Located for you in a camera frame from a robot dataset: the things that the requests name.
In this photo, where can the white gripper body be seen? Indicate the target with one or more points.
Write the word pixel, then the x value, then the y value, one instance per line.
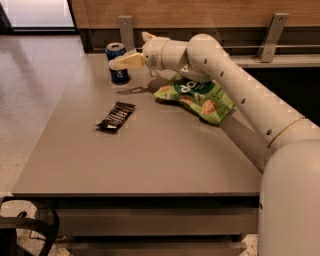
pixel 152 53

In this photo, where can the blue pepsi can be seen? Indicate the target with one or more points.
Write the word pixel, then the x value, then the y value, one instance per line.
pixel 119 75

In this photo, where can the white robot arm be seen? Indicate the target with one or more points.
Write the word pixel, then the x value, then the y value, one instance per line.
pixel 289 204

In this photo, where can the black candy bar wrapper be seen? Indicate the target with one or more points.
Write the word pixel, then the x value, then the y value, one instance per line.
pixel 116 117

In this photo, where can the green snack bag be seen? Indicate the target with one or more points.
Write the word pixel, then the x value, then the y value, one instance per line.
pixel 206 99

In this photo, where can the grey table drawer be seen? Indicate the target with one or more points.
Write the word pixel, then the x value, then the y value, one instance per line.
pixel 157 222

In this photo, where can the black chair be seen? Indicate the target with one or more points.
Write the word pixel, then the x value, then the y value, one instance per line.
pixel 10 225

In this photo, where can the left metal bracket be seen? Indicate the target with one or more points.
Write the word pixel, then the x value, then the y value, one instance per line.
pixel 126 31

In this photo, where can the metal bracket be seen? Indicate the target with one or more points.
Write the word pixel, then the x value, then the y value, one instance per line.
pixel 126 31
pixel 267 49

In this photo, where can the right metal bracket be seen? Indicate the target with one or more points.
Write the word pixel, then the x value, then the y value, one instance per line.
pixel 267 49

